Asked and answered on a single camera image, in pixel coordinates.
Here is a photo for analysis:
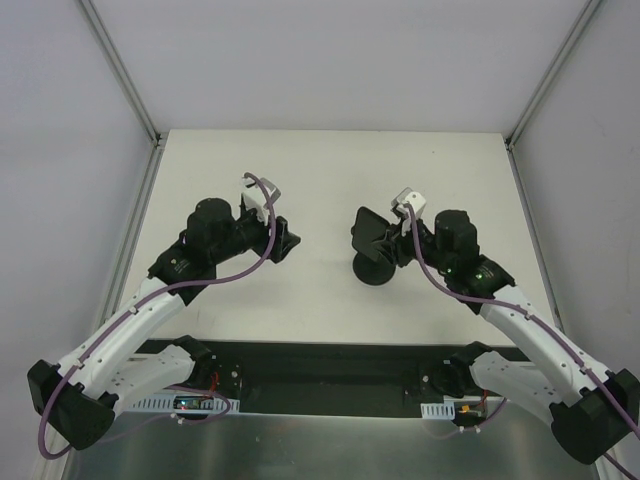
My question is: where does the white cable duct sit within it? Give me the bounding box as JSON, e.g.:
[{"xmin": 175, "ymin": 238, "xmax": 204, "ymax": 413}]
[
  {"xmin": 124, "ymin": 392, "xmax": 240, "ymax": 415},
  {"xmin": 420, "ymin": 401, "xmax": 456, "ymax": 421}
]

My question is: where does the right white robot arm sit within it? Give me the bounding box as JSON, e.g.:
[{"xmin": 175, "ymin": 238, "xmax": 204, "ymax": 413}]
[{"xmin": 351, "ymin": 205, "xmax": 639, "ymax": 465}]

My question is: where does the left aluminium frame post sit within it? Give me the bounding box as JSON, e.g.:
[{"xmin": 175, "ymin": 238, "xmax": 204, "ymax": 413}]
[{"xmin": 77, "ymin": 0, "xmax": 169, "ymax": 146}]

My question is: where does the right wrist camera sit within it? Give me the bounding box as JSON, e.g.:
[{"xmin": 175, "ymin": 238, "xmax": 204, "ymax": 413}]
[{"xmin": 391, "ymin": 187, "xmax": 426, "ymax": 229}]

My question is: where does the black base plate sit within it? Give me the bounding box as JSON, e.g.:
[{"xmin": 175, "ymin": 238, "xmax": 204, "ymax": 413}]
[{"xmin": 134, "ymin": 339, "xmax": 516, "ymax": 419}]

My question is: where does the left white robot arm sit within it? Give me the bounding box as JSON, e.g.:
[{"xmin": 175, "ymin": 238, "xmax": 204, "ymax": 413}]
[{"xmin": 27, "ymin": 198, "xmax": 301, "ymax": 460}]

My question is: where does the black smartphone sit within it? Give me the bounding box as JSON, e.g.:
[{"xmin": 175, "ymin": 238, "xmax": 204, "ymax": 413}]
[{"xmin": 351, "ymin": 206, "xmax": 390, "ymax": 261}]

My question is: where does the right aluminium frame post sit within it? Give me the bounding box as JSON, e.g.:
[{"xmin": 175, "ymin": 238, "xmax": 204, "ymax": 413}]
[{"xmin": 504, "ymin": 0, "xmax": 606, "ymax": 149}]

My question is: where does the left white cable duct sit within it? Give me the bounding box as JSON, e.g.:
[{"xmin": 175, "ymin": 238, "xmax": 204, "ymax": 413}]
[{"xmin": 124, "ymin": 392, "xmax": 240, "ymax": 415}]

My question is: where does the right white cable duct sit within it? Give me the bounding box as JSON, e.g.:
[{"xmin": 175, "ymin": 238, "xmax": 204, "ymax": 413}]
[{"xmin": 420, "ymin": 401, "xmax": 456, "ymax": 421}]

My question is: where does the black phone stand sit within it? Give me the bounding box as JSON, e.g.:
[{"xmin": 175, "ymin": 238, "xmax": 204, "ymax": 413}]
[{"xmin": 352, "ymin": 253, "xmax": 396, "ymax": 286}]

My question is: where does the aluminium frame post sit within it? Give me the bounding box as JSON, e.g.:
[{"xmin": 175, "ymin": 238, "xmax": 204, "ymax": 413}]
[
  {"xmin": 504, "ymin": 0, "xmax": 606, "ymax": 149},
  {"xmin": 77, "ymin": 0, "xmax": 169, "ymax": 146}
]

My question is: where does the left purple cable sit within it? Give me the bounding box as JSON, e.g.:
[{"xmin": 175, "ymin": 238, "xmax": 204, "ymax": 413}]
[{"xmin": 37, "ymin": 172, "xmax": 281, "ymax": 460}]

